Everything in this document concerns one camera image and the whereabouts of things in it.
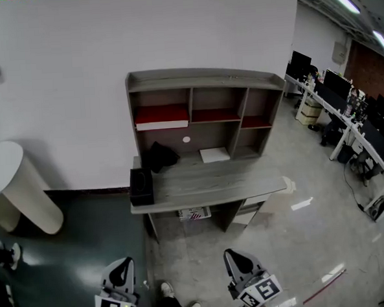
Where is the beige storage cabinet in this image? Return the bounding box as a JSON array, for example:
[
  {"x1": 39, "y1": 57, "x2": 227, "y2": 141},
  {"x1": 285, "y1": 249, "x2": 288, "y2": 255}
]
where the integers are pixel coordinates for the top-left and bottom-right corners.
[{"x1": 299, "y1": 98, "x2": 324, "y2": 126}]

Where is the grey wall panel box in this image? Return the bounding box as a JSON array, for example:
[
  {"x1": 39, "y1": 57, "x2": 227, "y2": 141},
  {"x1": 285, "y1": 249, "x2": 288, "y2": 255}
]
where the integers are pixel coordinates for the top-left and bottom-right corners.
[{"x1": 330, "y1": 41, "x2": 348, "y2": 65}]

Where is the red hardcover book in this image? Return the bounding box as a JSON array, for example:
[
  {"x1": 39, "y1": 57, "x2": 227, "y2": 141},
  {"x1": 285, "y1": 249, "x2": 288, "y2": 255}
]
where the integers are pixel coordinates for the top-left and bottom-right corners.
[{"x1": 133, "y1": 103, "x2": 190, "y2": 131}]

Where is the black office chair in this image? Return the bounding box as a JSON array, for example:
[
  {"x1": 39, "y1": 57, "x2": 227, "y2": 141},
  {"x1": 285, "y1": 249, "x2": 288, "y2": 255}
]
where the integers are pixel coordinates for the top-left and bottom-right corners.
[{"x1": 318, "y1": 112, "x2": 350, "y2": 148}]

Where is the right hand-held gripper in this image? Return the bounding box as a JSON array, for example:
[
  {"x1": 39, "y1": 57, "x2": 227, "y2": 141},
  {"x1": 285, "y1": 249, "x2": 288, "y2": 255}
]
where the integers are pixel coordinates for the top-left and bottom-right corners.
[{"x1": 223, "y1": 245, "x2": 284, "y2": 307}]

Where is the red stick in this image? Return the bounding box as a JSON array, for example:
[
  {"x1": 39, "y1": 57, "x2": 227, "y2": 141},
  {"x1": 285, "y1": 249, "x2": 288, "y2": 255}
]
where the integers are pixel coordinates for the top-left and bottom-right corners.
[{"x1": 301, "y1": 269, "x2": 349, "y2": 305}]

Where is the black cloth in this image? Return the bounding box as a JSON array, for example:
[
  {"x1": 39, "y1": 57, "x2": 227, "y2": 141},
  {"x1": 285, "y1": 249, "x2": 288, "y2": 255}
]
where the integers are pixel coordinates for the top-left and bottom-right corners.
[{"x1": 147, "y1": 139, "x2": 181, "y2": 174}]

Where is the grey floor device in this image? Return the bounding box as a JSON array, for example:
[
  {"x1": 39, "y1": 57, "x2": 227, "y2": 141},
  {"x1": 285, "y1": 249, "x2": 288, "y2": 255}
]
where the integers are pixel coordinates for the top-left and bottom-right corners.
[{"x1": 366, "y1": 194, "x2": 384, "y2": 223}]

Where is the printed white box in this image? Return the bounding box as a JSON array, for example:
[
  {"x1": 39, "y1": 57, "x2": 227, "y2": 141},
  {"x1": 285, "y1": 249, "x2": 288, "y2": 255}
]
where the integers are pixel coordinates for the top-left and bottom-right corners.
[{"x1": 177, "y1": 205, "x2": 212, "y2": 222}]

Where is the white oval pedestal table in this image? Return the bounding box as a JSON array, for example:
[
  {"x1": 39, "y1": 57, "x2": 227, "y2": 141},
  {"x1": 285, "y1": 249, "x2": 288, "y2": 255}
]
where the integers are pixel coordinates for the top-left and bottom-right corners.
[{"x1": 0, "y1": 137, "x2": 65, "y2": 238}]

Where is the person's left white shoe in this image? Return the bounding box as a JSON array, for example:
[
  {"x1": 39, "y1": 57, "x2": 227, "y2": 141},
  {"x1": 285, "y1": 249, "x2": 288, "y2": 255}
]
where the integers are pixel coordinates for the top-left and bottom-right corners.
[{"x1": 160, "y1": 281, "x2": 175, "y2": 298}]

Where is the black floor cable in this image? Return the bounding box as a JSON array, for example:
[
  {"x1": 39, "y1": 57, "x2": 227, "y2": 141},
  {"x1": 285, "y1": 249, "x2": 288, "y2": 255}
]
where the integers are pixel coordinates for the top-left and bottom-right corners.
[{"x1": 343, "y1": 161, "x2": 365, "y2": 211}]

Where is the white paper scrap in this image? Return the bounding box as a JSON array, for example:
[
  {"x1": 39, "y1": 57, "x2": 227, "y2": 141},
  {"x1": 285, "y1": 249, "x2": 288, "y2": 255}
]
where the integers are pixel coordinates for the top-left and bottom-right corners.
[{"x1": 281, "y1": 174, "x2": 298, "y2": 195}]

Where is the black tissue box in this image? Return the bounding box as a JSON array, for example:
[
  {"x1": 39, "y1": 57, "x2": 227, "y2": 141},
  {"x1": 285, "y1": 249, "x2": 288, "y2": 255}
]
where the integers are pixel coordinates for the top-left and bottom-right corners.
[{"x1": 128, "y1": 167, "x2": 155, "y2": 207}]

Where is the long white office desk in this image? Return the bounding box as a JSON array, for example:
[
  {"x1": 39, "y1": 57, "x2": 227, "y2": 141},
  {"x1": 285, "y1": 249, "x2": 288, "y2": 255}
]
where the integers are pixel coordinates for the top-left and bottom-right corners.
[{"x1": 284, "y1": 68, "x2": 384, "y2": 196}]

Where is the grey wooden desk with hutch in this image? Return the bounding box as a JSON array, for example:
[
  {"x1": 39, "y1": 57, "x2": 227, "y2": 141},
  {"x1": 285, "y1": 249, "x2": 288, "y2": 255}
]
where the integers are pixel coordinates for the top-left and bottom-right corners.
[{"x1": 122, "y1": 62, "x2": 297, "y2": 245}]

